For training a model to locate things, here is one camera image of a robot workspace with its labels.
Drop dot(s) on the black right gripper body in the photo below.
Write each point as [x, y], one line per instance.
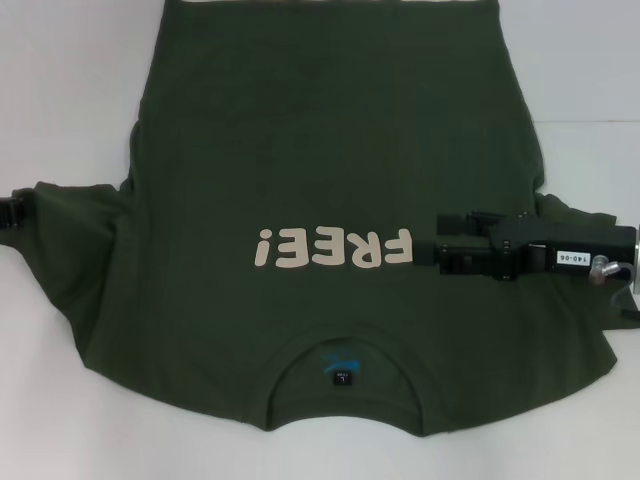
[540, 250]

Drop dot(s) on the dark green FREE t-shirt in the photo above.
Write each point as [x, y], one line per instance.
[325, 150]

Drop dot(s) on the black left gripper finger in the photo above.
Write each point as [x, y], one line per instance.
[11, 214]

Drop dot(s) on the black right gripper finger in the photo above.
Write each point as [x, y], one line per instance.
[470, 262]
[450, 224]

